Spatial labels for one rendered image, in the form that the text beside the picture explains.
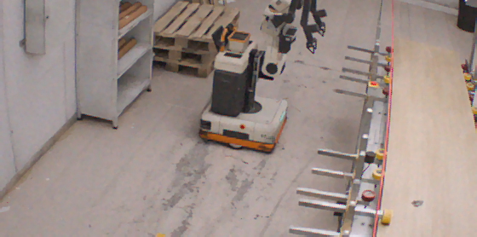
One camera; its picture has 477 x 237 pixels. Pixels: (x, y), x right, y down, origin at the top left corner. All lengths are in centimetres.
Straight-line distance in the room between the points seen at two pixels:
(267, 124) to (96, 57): 162
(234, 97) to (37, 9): 195
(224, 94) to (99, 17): 130
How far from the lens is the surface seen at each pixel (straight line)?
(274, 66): 519
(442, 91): 497
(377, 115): 493
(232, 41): 521
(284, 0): 500
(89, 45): 542
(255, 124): 526
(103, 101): 557
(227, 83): 518
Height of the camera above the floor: 275
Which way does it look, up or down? 26 degrees down
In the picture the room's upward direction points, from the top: 5 degrees clockwise
